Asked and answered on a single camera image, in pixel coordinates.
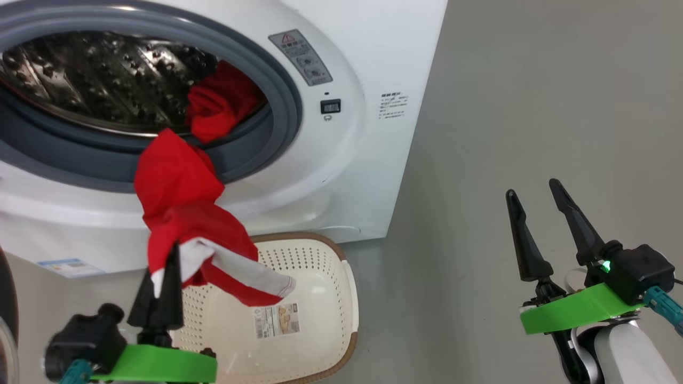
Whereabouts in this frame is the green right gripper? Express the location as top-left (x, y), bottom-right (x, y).
top-left (505, 179), bottom-right (644, 335)

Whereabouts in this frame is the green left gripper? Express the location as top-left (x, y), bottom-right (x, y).
top-left (91, 243), bottom-right (218, 384)

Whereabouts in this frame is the red and white garment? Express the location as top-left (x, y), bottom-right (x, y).
top-left (133, 60), bottom-right (297, 308)

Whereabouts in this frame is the black washer door glass window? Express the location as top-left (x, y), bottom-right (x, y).
top-left (0, 245), bottom-right (20, 384)

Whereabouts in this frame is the cream perforated laundry basket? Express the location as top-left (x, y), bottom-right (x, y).
top-left (171, 232), bottom-right (359, 384)

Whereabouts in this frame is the white front-load washing machine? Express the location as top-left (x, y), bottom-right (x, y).
top-left (0, 0), bottom-right (449, 279)

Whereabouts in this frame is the grey rubber door gasket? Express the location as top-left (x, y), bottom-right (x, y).
top-left (0, 5), bottom-right (304, 194)

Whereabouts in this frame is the blue energy rating sticker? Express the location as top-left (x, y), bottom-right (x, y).
top-left (36, 258), bottom-right (106, 279)

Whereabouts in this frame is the paper product label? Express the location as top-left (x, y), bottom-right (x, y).
top-left (252, 303), bottom-right (300, 340)

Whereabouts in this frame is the steel washer drum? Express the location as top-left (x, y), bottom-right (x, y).
top-left (0, 31), bottom-right (267, 137)

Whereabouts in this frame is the grey warning sticker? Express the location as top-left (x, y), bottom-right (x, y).
top-left (268, 29), bottom-right (333, 87)

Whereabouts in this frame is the teal left camera cable connector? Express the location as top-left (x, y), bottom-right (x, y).
top-left (58, 359), bottom-right (94, 384)

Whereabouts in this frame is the teal camera cable connector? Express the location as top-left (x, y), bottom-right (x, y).
top-left (643, 286), bottom-right (683, 337)
top-left (58, 359), bottom-right (94, 384)

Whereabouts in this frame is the teal right camera cable connector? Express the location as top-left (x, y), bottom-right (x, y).
top-left (643, 286), bottom-right (683, 337)

